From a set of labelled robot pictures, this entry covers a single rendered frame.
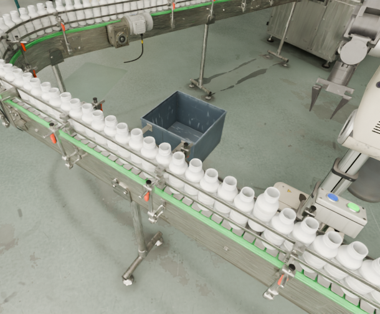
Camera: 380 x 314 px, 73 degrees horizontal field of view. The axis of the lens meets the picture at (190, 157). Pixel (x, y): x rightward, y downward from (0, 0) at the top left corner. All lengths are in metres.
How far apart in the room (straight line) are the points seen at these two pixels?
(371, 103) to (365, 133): 0.13
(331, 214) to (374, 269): 0.18
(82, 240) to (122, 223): 0.29
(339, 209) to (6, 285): 1.86
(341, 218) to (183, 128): 0.99
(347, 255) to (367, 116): 0.58
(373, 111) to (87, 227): 1.80
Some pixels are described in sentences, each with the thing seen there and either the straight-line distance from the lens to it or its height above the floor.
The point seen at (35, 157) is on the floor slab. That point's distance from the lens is 2.64.
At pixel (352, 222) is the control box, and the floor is 1.10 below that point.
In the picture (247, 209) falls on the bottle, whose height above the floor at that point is 1.12.
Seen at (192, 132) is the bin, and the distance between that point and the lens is 1.52.
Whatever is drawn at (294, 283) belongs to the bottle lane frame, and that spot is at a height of 0.95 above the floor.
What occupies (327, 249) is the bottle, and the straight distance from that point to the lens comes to 0.76.
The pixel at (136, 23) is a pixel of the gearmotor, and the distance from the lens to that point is 2.13.
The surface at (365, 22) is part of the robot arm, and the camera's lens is 0.87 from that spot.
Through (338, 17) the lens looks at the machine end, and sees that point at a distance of 4.25.
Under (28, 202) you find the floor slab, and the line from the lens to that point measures 2.34.
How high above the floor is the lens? 1.74
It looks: 47 degrees down
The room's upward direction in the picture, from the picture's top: 5 degrees clockwise
